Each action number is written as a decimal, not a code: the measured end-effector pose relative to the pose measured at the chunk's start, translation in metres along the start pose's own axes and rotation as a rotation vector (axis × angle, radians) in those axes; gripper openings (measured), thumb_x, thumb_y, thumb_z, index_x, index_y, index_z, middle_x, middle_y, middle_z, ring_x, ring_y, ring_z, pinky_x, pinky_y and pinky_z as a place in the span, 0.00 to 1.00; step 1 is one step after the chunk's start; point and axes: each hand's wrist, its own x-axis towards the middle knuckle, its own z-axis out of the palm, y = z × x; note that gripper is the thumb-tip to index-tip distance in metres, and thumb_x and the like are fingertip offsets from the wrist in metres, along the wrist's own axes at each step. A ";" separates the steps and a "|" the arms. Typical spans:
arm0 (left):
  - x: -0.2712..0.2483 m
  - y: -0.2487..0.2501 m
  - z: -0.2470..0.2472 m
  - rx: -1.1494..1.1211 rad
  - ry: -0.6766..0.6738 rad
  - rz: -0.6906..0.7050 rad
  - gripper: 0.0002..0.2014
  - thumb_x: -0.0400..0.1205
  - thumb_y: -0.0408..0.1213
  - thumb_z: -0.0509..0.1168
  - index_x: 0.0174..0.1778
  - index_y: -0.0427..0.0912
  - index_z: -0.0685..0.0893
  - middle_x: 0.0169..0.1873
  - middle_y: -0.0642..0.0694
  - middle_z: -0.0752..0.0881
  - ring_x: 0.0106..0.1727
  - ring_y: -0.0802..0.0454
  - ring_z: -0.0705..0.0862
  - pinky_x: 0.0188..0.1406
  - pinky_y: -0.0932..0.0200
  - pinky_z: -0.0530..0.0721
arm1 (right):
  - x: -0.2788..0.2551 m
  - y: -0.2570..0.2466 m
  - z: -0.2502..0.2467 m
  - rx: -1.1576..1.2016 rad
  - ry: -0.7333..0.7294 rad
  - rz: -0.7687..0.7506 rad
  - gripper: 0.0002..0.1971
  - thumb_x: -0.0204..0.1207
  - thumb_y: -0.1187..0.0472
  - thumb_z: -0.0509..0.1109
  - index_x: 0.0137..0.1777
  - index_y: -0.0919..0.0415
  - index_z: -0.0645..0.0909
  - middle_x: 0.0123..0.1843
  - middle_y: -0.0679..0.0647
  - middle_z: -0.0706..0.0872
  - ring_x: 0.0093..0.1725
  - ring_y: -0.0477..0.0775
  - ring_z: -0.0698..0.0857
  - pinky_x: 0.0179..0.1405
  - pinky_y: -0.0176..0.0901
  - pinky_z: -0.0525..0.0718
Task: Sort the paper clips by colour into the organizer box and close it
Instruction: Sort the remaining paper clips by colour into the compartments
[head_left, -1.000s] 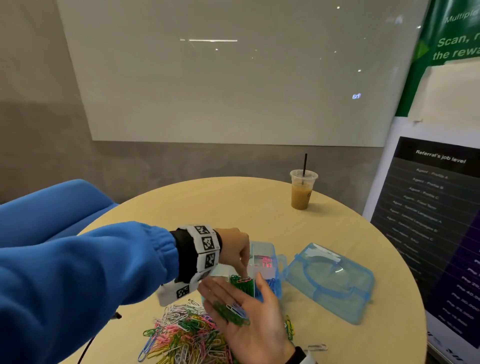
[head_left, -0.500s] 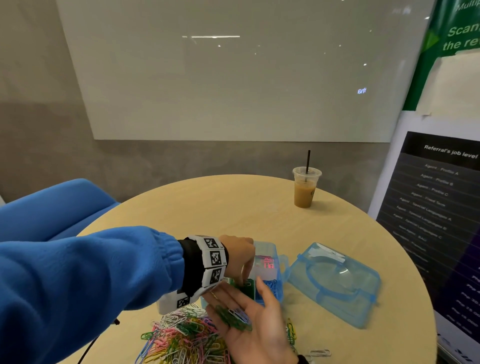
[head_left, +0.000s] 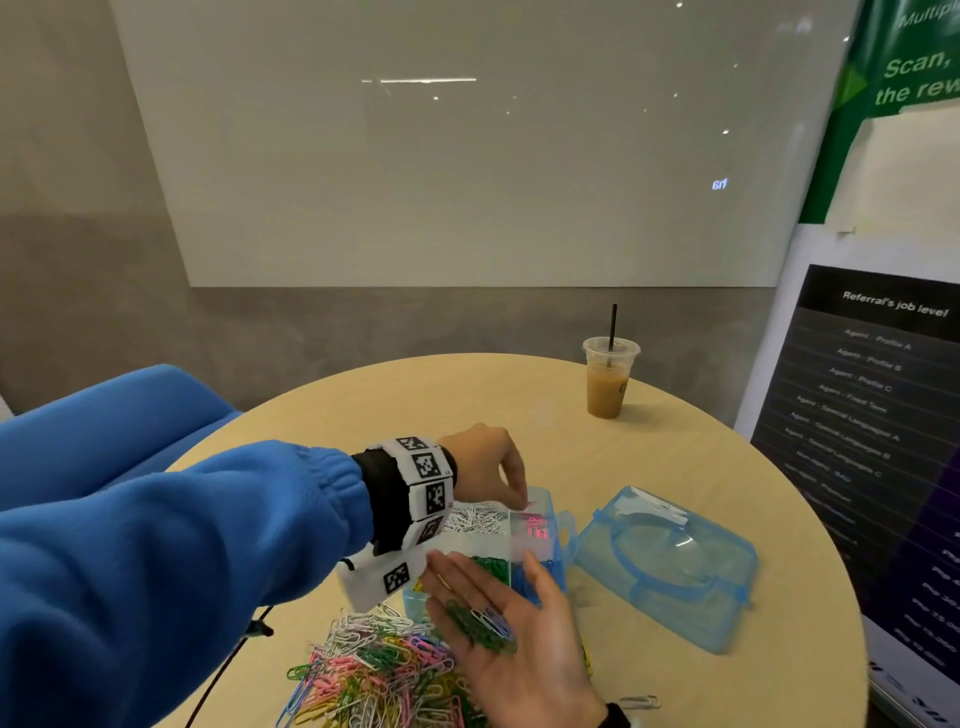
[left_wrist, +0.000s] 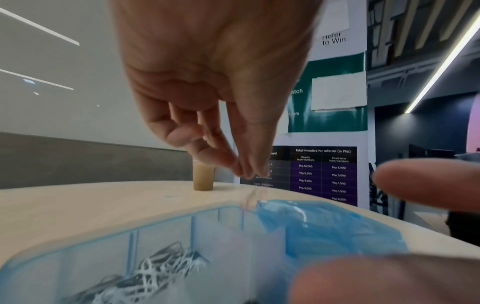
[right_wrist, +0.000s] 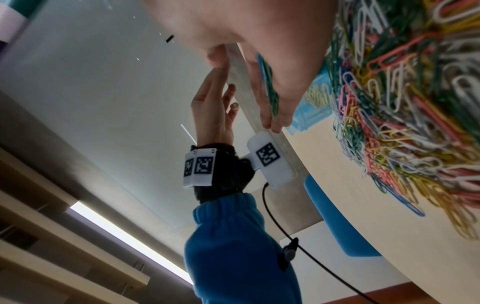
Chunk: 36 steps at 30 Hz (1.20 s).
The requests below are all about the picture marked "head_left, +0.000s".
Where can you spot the person's left hand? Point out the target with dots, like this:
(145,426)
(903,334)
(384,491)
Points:
(483,462)

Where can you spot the person's right hand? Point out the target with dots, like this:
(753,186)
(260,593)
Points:
(525,675)

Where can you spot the handful of assorted paper clips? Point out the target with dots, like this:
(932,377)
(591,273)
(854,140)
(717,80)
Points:
(480,623)

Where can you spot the bunch of pink paper clips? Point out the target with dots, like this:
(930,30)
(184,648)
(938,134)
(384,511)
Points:
(536,527)

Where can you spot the bunch of green paper clips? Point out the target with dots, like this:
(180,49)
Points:
(492,567)

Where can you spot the white paper clip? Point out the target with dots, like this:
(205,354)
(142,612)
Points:
(638,701)

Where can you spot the blue compartment organizer box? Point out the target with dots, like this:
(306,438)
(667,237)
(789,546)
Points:
(563,563)

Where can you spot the pile of coloured paper clips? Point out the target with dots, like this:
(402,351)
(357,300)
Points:
(375,675)

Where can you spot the person's left forearm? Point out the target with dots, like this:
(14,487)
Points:
(150,570)

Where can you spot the blue transparent box lid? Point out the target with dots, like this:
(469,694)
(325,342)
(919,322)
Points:
(668,570)

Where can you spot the left wrist marker band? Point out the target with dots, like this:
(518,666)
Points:
(420,488)

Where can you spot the iced coffee plastic cup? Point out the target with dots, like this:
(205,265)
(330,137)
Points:
(606,390)

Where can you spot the round wooden table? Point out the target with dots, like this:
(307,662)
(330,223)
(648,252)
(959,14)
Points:
(345,405)

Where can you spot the black drinking straw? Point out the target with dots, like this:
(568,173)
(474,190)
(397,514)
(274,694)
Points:
(612,326)

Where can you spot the blue upholstered chair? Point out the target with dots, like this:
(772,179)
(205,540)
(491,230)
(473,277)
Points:
(105,428)

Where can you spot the standing poster banner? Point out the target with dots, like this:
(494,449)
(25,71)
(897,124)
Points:
(870,435)

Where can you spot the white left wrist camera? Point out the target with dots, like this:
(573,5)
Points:
(393,567)

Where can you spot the white wall board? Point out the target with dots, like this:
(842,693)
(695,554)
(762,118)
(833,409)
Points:
(495,150)

